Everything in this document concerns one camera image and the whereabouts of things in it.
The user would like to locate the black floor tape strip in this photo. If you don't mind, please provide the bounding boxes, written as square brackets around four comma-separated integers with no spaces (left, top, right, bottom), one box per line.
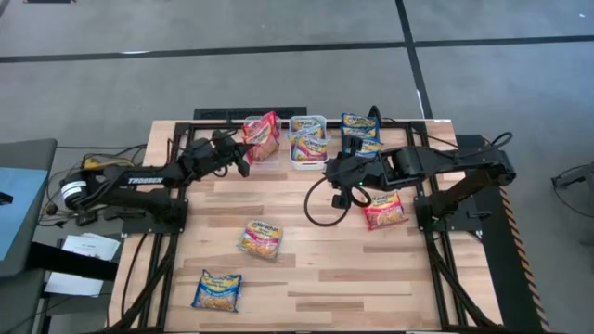
[0,34,594,65]
[394,0,435,121]

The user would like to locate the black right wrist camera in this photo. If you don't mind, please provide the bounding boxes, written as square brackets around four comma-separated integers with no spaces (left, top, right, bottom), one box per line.
[323,160,347,189]

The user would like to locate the white plastic bin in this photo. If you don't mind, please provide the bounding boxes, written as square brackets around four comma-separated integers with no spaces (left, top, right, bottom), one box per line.
[289,114,331,172]

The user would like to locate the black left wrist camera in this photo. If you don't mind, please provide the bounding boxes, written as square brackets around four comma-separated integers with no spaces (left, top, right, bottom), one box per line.
[213,131,238,148]

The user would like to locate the grey desk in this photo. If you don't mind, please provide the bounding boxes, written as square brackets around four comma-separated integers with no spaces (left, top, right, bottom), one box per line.
[0,137,59,279]

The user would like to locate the white paper sheets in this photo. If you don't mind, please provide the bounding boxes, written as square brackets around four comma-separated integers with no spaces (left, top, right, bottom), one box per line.
[44,233,122,298]

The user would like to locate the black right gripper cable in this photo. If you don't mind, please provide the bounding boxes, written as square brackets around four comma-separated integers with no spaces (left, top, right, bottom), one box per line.
[303,174,372,228]

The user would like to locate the clear plastic bin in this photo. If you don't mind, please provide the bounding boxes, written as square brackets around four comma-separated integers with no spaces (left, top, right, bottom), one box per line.
[241,114,283,164]

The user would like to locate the blue desk mat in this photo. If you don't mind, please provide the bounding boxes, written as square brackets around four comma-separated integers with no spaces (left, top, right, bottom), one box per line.
[0,166,50,262]

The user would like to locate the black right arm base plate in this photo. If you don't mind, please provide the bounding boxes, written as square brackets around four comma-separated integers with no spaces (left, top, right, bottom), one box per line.
[414,195,492,233]

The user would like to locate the blue noodle packets in bin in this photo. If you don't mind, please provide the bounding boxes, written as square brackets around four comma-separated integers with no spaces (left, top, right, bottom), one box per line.
[337,115,381,161]

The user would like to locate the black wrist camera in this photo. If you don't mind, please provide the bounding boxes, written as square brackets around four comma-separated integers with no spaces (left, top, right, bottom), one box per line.
[323,160,347,189]
[213,131,238,148]

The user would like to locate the black hazard striped platform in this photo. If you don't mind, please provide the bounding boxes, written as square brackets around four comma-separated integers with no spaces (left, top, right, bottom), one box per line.
[455,134,551,334]

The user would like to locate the black aluminium table frame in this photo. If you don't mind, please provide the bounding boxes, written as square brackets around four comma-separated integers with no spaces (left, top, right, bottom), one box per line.
[109,119,505,334]

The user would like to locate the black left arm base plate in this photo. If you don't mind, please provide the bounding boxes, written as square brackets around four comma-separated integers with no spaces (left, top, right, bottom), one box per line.
[121,198,190,235]

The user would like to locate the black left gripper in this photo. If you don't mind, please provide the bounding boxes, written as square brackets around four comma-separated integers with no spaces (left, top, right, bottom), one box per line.
[210,131,255,179]

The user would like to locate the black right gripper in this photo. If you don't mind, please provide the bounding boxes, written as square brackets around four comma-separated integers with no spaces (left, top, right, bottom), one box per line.
[330,134,389,211]

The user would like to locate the tangle of cables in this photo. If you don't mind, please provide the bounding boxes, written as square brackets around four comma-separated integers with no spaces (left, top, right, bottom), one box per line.
[36,143,149,229]

